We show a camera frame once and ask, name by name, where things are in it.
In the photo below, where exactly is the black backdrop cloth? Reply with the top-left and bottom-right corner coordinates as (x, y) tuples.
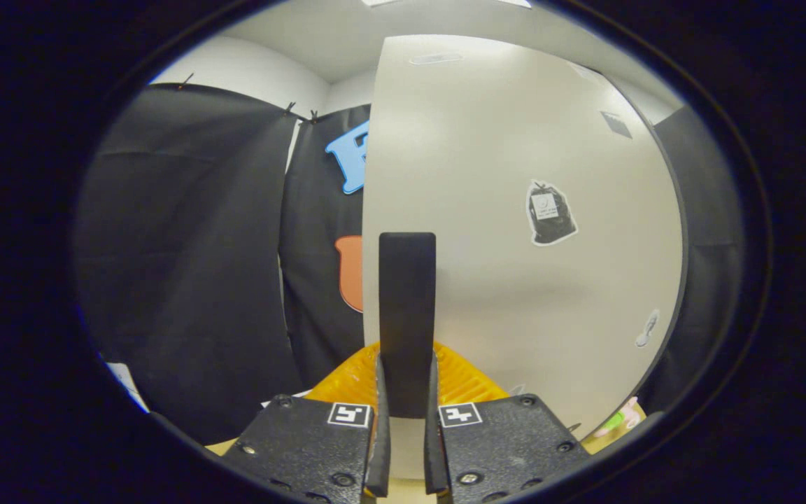
(74, 84), (747, 445)

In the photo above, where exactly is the black cabinet door handle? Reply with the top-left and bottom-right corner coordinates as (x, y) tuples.
(379, 232), (437, 419)

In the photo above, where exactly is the green and pink plush toy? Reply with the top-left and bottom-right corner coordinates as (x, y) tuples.
(595, 398), (642, 436)

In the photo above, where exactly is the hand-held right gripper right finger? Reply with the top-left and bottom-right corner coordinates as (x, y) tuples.
(424, 342), (591, 503)

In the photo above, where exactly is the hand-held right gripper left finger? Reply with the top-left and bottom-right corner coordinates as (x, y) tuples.
(223, 342), (391, 503)

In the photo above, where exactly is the beige cabinet door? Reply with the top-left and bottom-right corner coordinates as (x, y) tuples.
(361, 35), (689, 480)

